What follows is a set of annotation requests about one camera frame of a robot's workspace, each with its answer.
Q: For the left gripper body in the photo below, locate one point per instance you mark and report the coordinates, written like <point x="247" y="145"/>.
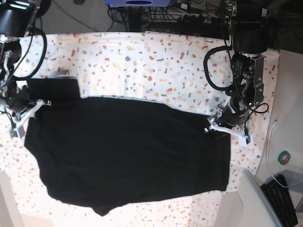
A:
<point x="232" y="115"/>

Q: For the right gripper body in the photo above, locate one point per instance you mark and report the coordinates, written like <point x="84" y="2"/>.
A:
<point x="17" y="99"/>

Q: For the black t-shirt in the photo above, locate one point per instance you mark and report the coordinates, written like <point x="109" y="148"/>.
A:
<point x="104" y="153"/>

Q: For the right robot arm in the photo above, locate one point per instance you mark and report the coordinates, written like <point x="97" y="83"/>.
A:
<point x="17" y="20"/>

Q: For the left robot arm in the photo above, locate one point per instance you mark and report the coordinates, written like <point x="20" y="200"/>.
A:
<point x="248" y="26"/>

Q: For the terrazzo pattern tablecloth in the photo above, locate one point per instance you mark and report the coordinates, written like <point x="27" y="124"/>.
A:
<point x="157" y="67"/>

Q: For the green tape roll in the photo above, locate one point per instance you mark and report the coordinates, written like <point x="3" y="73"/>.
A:
<point x="284" y="157"/>

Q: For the black keyboard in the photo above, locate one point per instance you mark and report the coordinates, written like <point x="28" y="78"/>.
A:
<point x="281" y="202"/>

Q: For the grey laptop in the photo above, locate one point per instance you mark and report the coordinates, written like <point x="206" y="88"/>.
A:
<point x="257" y="211"/>

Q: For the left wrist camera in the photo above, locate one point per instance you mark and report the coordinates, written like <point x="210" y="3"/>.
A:
<point x="245" y="140"/>

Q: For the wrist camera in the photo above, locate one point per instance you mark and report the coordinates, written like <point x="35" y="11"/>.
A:
<point x="245" y="140"/>
<point x="17" y="132"/>

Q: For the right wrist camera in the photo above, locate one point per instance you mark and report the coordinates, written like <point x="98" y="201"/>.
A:
<point x="17" y="132"/>

